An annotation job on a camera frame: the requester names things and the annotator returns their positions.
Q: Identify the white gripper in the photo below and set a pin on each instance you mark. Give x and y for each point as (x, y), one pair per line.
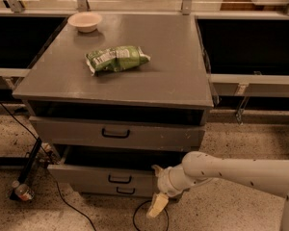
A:
(164, 181)

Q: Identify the grey drawer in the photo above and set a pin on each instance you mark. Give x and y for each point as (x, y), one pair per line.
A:
(120, 134)
(105, 166)
(114, 190)

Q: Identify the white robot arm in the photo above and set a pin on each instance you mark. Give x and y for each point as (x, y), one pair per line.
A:
(197, 168)

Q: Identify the grey bottom drawer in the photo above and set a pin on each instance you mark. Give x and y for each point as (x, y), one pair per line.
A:
(114, 190)

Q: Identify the grey drawer cabinet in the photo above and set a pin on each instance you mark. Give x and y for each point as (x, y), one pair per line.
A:
(172, 88)

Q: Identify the grey top drawer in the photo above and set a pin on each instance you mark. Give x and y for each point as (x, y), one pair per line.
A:
(120, 134)

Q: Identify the black metal stand leg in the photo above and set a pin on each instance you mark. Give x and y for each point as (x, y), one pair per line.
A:
(27, 167)

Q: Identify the green chip bag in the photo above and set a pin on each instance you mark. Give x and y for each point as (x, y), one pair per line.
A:
(116, 59)

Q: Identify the plastic water bottle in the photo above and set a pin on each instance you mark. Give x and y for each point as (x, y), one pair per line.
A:
(23, 191)

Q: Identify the beige bowl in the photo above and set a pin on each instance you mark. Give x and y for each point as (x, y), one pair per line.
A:
(85, 22)

